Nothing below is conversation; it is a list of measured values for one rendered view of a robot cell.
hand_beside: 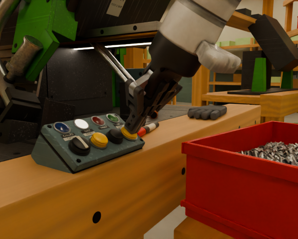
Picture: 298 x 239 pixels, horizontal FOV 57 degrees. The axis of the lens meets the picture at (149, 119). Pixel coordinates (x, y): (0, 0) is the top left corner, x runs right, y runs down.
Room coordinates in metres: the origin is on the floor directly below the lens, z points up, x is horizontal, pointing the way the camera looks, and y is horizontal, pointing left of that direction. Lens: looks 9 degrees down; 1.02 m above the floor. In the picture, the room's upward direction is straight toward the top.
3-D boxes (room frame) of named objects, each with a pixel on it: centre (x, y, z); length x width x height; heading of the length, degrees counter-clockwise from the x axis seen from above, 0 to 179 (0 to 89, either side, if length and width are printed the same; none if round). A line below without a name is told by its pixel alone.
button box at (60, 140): (0.41, 0.09, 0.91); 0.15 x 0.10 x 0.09; 146
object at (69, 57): (0.90, 0.28, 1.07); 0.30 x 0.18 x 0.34; 146
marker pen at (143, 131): (0.58, 0.01, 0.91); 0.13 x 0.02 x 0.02; 160
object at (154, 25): (0.75, 0.10, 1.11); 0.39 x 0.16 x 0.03; 56
